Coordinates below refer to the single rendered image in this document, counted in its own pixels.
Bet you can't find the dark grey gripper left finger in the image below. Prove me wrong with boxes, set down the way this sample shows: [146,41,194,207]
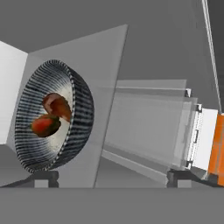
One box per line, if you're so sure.
[0,170,60,189]

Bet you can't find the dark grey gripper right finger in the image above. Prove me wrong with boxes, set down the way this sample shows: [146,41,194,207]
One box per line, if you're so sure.
[166,169,224,189]

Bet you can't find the black white striped bowl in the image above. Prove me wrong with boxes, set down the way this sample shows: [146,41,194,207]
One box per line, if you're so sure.
[14,59,95,174]

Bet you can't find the clear fridge drawer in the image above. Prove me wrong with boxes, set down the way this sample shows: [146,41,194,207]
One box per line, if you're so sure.
[101,79,203,186]

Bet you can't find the brown chicken drumstick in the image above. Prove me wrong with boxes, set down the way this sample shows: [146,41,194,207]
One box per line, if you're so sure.
[42,92,73,123]

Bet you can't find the grey glass fridge shelf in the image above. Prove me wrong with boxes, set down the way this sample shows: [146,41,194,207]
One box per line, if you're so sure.
[0,24,129,188]

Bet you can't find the orange carton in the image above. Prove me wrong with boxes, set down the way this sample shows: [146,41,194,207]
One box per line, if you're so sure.
[206,113,224,186]

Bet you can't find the white box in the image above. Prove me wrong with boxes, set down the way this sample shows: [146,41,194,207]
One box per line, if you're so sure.
[192,107,219,172]

